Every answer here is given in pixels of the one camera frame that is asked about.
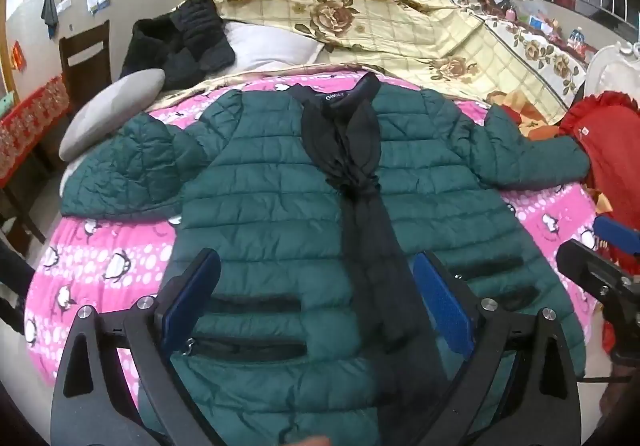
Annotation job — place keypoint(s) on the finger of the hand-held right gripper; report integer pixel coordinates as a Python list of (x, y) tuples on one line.
[(590, 266), (616, 232)]

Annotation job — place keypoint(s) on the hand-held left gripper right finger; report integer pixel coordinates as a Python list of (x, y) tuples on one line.
[(445, 308)]

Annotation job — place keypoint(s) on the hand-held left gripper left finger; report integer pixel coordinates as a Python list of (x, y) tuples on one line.
[(192, 298)]

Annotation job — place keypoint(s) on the green puffer jacket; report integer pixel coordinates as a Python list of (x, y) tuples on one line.
[(260, 186)]

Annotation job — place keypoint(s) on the red ruffled cushion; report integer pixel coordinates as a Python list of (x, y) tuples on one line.
[(610, 136)]

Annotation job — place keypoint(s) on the pink penguin print blanket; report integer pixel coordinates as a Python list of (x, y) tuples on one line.
[(100, 246)]

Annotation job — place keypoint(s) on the orange printed blanket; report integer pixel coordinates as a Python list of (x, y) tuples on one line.
[(520, 111)]

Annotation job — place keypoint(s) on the white chair back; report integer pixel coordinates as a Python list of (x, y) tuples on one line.
[(607, 69)]

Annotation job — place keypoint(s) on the clear water bottle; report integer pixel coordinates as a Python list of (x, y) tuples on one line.
[(577, 40)]

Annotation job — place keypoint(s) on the grey pillow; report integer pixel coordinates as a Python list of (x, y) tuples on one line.
[(110, 106)]

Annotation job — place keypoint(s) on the red patterned tablecloth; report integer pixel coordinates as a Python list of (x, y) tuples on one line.
[(30, 121)]

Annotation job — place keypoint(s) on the black padded jacket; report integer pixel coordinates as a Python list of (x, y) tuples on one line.
[(190, 41)]

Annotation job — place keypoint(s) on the dark wooden chair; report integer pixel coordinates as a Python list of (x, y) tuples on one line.
[(85, 61)]

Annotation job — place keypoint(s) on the white pillow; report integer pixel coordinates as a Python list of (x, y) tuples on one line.
[(270, 46)]

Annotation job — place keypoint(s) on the yellow floral checked quilt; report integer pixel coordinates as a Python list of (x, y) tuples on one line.
[(400, 36)]

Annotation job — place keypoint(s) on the dark hanging cloth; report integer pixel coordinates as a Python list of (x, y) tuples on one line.
[(50, 9)]

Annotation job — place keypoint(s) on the red wall paper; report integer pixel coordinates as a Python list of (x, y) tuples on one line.
[(17, 56)]

